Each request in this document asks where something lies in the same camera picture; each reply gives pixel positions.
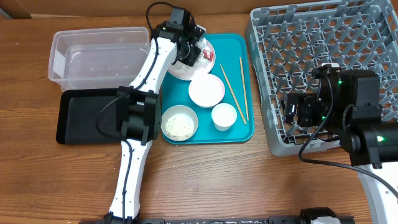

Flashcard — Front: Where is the teal plastic tray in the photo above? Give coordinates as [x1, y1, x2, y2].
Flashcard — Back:
[161, 34, 254, 145]

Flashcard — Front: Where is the large pink plate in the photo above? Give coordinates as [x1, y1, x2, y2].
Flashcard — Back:
[167, 37, 216, 82]

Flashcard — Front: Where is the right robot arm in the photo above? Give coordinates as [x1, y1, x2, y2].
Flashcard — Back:
[282, 63, 397, 223]

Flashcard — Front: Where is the red sauce packet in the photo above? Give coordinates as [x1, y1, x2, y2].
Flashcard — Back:
[203, 49, 214, 62]

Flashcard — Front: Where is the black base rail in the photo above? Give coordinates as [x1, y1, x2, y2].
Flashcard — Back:
[82, 207, 356, 224]

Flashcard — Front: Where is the white napkin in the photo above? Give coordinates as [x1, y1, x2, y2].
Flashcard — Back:
[169, 61, 203, 80]

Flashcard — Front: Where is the wooden chopstick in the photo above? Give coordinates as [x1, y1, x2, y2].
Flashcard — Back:
[220, 64, 247, 125]
[239, 57, 249, 121]

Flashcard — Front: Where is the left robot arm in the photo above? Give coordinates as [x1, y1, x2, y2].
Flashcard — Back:
[102, 6, 206, 223]

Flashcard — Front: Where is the white cup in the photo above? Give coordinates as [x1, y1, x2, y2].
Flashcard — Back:
[211, 103, 237, 131]

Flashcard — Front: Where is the pile of rice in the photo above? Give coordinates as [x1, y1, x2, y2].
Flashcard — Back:
[165, 114, 195, 141]

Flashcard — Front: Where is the grey bowl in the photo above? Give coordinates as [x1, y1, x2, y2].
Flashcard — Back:
[161, 105, 198, 142]

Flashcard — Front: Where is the pink bowl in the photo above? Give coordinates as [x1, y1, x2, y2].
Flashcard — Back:
[188, 73, 225, 108]

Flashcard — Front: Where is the clear plastic bin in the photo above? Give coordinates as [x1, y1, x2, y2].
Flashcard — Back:
[48, 27, 150, 91]

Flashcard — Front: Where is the black tray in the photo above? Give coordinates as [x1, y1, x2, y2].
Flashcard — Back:
[56, 88, 120, 145]

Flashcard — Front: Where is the grey dishwasher rack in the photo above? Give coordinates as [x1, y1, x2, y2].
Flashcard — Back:
[246, 0, 397, 156]

